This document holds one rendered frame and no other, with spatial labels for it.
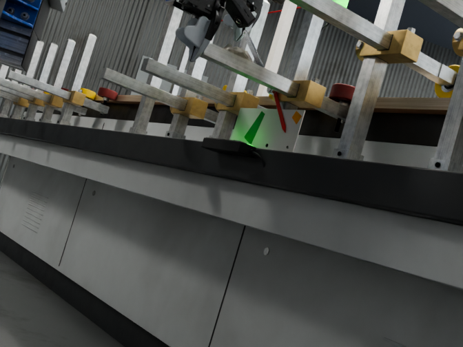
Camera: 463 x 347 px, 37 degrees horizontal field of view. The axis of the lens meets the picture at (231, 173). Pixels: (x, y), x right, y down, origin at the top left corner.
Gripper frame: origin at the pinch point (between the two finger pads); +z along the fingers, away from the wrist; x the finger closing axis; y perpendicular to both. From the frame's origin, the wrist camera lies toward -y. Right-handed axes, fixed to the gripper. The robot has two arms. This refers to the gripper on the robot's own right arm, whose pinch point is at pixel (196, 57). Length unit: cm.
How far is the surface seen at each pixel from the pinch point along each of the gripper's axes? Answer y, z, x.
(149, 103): -29, 1, -78
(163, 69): -4.7, 0.2, -23.6
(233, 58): -7.8, -3.0, 1.4
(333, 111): -37.8, -1.9, 1.4
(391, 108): -45.6, -5.9, 11.7
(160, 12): -251, -190, -621
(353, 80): -488, -197, -527
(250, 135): -26.4, 8.8, -11.8
